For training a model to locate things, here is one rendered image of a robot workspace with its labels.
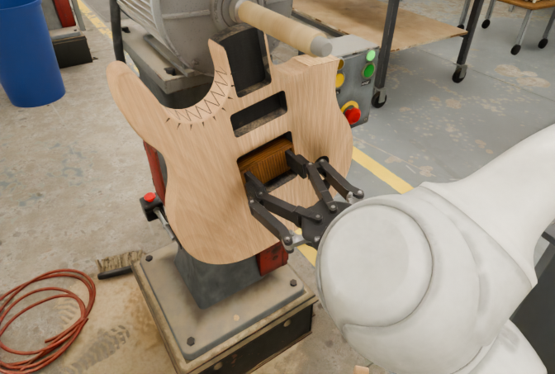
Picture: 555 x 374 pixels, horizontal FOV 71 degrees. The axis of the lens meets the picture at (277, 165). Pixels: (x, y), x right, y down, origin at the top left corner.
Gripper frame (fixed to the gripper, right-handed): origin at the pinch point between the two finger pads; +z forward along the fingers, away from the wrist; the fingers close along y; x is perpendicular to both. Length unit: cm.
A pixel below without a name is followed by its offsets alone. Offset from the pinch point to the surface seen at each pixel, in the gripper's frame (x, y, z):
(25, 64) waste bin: -63, -42, 277
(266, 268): -72, 6, 32
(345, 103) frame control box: -9.5, 29.6, 16.5
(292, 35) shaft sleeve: 19.8, 6.9, -0.4
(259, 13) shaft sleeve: 20.4, 7.4, 8.6
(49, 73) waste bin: -76, -31, 282
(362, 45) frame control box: 1.2, 36.9, 18.6
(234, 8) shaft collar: 20.2, 6.3, 14.5
